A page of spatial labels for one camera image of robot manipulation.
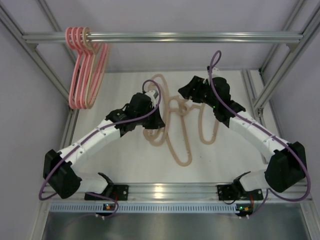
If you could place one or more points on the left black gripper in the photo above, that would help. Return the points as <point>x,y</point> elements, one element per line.
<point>155,120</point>

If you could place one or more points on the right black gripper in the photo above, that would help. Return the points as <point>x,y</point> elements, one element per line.
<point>189,89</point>

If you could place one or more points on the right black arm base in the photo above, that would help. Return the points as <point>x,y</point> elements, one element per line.
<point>235,192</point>

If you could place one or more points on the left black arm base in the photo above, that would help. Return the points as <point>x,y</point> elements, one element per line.
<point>117,192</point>

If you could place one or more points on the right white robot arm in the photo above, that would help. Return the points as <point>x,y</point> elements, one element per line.
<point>286,161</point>

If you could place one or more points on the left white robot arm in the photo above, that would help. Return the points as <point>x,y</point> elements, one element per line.
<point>62,169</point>

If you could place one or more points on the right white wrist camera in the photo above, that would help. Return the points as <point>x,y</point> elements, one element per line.
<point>214,73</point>

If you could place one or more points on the front aluminium rail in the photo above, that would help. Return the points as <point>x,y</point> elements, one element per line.
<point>178,191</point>

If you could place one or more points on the aluminium hanging rail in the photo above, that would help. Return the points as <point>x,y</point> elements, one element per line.
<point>262,37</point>

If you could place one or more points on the grey slotted cable duct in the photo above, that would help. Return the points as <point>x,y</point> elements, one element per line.
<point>126,207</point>

